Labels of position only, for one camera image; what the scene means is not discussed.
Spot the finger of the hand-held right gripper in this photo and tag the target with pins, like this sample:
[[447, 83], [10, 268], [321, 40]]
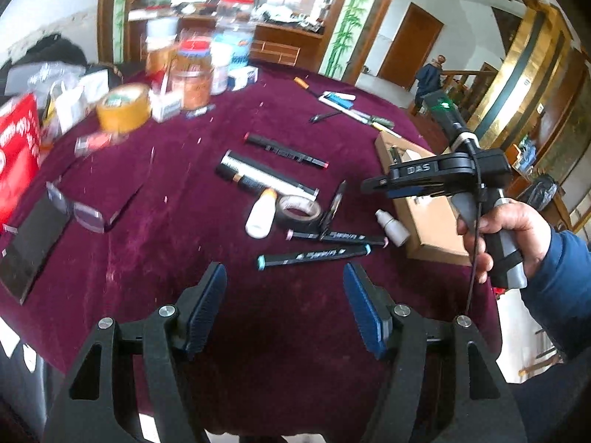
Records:
[[415, 192], [375, 183]]

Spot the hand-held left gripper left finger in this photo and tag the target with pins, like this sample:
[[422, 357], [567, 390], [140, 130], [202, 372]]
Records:
[[207, 307]]

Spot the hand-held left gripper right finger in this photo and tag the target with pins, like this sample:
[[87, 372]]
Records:
[[364, 309]]

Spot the cardboard box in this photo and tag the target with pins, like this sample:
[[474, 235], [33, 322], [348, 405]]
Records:
[[429, 221]]

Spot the small white dropper bottle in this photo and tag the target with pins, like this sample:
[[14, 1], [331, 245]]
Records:
[[392, 227]]

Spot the black pen with chrome clip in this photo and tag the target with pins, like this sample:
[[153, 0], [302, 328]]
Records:
[[336, 205]]

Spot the pink capped black marker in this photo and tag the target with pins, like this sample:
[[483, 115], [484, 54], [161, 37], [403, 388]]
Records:
[[337, 236]]

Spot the teal capped black marker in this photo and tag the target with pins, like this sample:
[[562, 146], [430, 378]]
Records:
[[314, 255]]

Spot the black tape roll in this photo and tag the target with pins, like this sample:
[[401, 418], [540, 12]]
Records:
[[300, 210]]

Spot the red capped black marker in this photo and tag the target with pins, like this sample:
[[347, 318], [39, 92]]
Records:
[[286, 152]]

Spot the white bottle yellow cap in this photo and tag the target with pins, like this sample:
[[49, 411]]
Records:
[[261, 214]]

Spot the black and white slim box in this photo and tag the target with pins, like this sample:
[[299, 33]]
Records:
[[265, 177]]

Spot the person's right forearm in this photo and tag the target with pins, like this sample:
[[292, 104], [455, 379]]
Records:
[[563, 295]]

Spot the person's right hand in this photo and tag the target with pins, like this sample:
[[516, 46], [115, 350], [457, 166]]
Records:
[[517, 219]]

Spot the wooden side cabinet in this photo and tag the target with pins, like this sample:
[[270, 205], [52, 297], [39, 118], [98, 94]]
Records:
[[531, 159]]

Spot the long white stick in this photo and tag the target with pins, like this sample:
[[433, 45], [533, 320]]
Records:
[[353, 113]]

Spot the black slim rod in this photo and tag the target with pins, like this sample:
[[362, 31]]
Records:
[[323, 116]]

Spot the wooden stair railing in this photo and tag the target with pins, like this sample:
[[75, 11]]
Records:
[[466, 78]]

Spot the blue white plastic case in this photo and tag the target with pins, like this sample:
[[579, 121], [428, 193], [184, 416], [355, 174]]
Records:
[[339, 98]]

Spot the wooden door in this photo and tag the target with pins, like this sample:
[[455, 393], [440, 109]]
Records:
[[408, 46]]

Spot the eyeglasses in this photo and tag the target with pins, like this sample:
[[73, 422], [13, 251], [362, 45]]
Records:
[[85, 214]]

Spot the small blue white box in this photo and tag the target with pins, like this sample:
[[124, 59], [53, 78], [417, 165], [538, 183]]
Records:
[[242, 77]]

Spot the wooden counter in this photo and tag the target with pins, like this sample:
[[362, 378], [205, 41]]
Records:
[[277, 44]]

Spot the bamboo painted pillar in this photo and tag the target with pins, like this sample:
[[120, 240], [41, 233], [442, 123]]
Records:
[[121, 9], [355, 14]]

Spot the small white tag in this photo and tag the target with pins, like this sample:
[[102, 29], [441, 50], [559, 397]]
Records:
[[30, 360]]

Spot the dark flat phone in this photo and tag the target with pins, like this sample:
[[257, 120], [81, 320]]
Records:
[[32, 244]]

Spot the white plastic jar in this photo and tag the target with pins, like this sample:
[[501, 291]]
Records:
[[220, 67]]

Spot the blue labelled clear container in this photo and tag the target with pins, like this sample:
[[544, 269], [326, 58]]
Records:
[[238, 46]]

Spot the red lighter in clear pack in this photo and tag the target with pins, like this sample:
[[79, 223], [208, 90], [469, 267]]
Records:
[[94, 140]]

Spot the white card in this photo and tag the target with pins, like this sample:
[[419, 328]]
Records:
[[9, 341]]

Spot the small white carton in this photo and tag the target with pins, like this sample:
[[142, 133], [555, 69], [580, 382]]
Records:
[[165, 104]]

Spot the red lidded orange jar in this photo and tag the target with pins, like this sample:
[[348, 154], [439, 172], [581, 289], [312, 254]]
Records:
[[194, 74]]

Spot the person's torso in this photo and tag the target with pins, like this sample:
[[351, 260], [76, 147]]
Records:
[[554, 406]]

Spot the yellow packing tape roll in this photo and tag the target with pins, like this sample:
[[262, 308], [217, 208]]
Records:
[[123, 107]]

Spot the clear jar red lid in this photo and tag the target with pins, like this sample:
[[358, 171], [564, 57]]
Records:
[[235, 7]]

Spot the white paper bag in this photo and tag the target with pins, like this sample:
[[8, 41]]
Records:
[[69, 101]]

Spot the white square box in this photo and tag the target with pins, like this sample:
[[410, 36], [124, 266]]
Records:
[[94, 85]]

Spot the red paper bag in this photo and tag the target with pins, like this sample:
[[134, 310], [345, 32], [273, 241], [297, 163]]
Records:
[[16, 147]]

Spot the tall clear jar white lid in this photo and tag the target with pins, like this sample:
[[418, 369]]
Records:
[[161, 46]]

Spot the bubble wrap bag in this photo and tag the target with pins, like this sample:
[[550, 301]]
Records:
[[46, 74]]

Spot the black bag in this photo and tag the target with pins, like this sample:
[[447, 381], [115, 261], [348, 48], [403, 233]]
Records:
[[55, 53]]

